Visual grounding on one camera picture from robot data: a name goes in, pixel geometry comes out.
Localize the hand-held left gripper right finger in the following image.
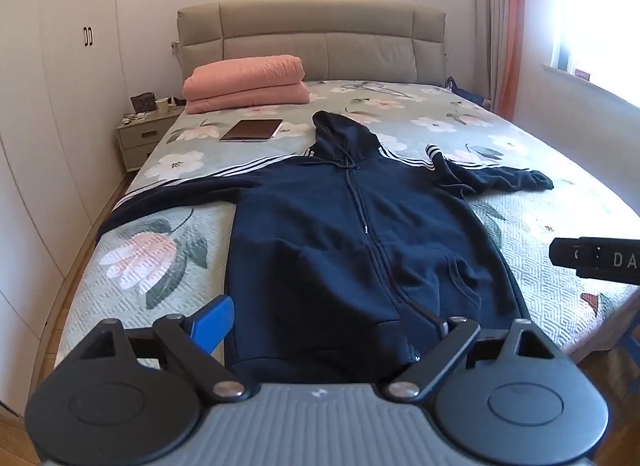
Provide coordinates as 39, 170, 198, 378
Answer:
387, 301, 571, 403

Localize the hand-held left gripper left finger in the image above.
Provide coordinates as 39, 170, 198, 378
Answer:
75, 296, 246, 403

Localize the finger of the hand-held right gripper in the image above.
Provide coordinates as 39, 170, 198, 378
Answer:
548, 239, 577, 269

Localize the navy striped zip hoodie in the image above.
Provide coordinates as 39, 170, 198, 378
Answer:
96, 110, 555, 377

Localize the floral quilted bedspread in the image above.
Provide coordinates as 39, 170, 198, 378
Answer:
55, 80, 640, 372

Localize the dark bag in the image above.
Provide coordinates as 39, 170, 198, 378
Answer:
446, 76, 489, 108

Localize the dark tablet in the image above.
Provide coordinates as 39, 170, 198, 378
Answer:
219, 119, 284, 143

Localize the beige nightstand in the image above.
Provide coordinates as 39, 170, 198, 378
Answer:
117, 104, 186, 173

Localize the folded pink quilt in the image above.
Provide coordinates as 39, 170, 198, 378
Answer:
182, 54, 311, 115

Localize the grey curtain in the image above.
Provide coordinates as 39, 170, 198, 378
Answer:
471, 0, 511, 114

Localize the bright window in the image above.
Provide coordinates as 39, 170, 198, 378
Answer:
549, 0, 640, 109

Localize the white wardrobe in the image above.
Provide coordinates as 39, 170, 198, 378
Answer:
0, 0, 127, 414

